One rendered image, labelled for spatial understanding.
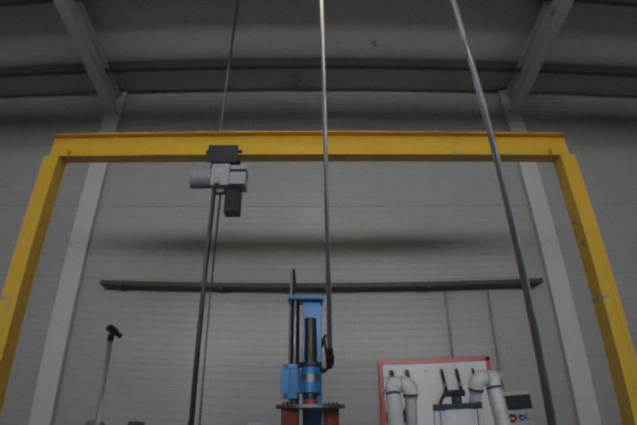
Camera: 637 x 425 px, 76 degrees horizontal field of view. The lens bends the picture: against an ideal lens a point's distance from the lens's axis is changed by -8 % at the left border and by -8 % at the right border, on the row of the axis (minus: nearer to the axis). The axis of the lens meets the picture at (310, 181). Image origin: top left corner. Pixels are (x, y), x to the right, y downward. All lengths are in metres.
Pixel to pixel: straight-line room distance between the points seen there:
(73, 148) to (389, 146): 3.21
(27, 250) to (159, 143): 1.57
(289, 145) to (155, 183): 3.39
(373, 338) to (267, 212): 2.36
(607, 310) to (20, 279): 5.04
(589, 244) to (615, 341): 0.85
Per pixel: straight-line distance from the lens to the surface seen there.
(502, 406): 3.81
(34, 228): 4.58
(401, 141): 4.46
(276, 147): 4.34
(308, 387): 3.94
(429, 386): 6.15
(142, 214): 7.08
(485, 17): 7.52
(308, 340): 4.11
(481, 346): 6.46
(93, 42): 7.80
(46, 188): 4.73
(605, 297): 4.42
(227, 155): 4.24
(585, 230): 4.57
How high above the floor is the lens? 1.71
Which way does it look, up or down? 29 degrees up
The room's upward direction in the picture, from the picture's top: straight up
